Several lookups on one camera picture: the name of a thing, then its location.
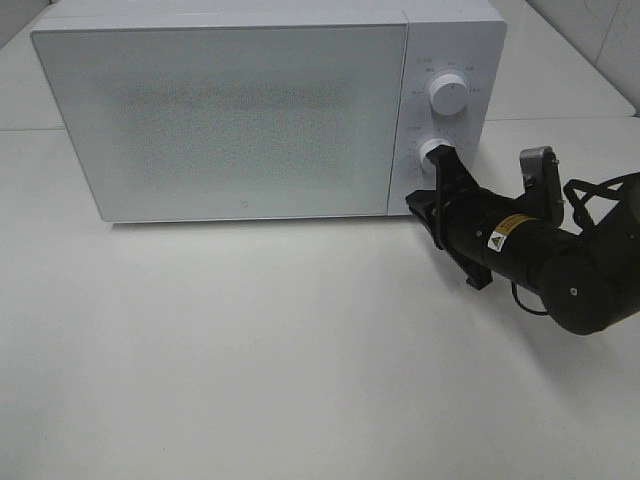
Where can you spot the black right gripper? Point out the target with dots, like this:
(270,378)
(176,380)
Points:
(467,217)

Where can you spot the white microwave knob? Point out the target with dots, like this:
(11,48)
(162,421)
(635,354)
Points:
(448,94)
(427,148)

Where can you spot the white microwave door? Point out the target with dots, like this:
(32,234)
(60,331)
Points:
(211,124)

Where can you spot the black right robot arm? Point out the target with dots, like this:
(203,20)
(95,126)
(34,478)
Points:
(574,245)

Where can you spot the white microwave oven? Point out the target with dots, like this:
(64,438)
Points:
(463,37)

